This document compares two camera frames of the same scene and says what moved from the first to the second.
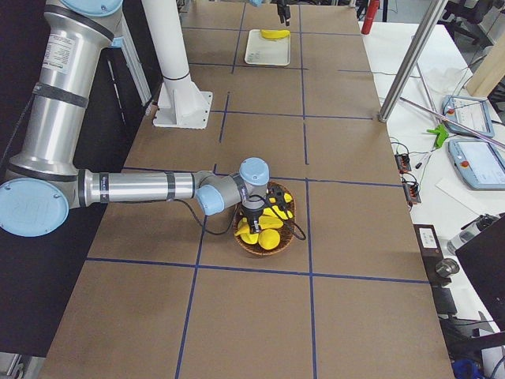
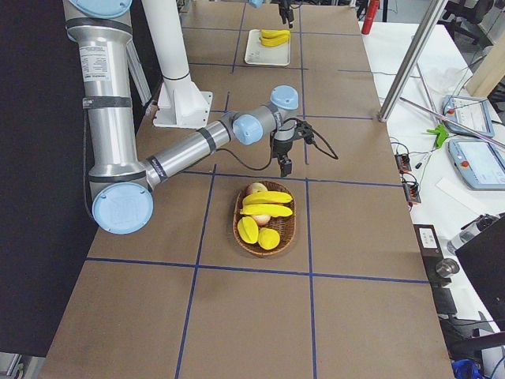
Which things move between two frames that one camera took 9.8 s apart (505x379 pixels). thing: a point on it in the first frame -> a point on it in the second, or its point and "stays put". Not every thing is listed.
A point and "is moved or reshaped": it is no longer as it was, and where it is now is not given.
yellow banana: (281, 214) is moved or reshaped
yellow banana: (274, 34) stays put
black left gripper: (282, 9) stays put
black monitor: (482, 261) stays put
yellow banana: (269, 222) is moved or reshaped
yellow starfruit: (243, 230) stays put
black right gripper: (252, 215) -> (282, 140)
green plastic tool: (442, 134) stays put
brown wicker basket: (286, 231) stays put
